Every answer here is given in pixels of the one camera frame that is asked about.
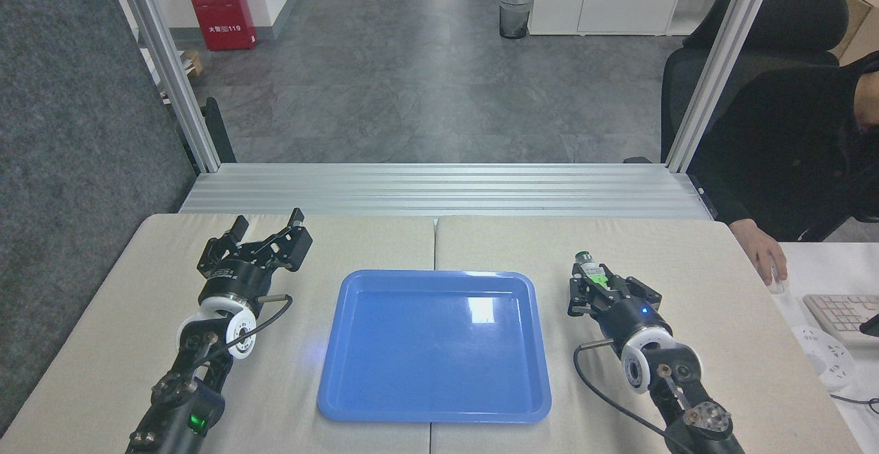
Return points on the white keyboard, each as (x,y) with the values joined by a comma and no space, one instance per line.
(834,316)

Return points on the black partition foot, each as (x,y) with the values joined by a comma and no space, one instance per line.
(218,131)

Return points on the red fire extinguisher box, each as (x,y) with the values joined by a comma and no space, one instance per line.
(218,7)

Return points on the blue plastic tray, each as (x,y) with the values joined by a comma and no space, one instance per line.
(432,351)

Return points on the silver aluminium post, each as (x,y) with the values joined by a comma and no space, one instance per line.
(168,69)
(721,62)

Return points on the green grey switch part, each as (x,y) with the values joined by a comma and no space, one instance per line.
(592,270)

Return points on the black office chair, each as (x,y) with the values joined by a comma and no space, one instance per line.
(776,18)

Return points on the brown cardboard box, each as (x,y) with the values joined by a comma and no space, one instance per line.
(858,1)

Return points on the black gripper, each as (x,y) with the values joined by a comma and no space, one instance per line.
(632,320)
(237,277)

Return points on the grey felt partition panel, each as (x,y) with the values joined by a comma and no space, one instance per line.
(75,165)

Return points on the person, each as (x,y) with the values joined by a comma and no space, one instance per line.
(790,145)

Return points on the white power strip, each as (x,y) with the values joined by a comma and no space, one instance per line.
(824,358)

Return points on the small wooden block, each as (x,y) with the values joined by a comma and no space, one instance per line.
(193,62)

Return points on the ribbed aluminium rail platform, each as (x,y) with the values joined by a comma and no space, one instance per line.
(439,189)

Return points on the black phone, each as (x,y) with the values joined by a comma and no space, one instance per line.
(871,325)

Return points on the white desk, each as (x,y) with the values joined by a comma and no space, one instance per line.
(810,413)

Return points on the person's hand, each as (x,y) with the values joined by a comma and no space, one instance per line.
(759,251)

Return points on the white computer mouse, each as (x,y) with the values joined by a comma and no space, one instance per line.
(779,284)

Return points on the grey mesh trash bin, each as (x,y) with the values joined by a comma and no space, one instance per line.
(515,16)

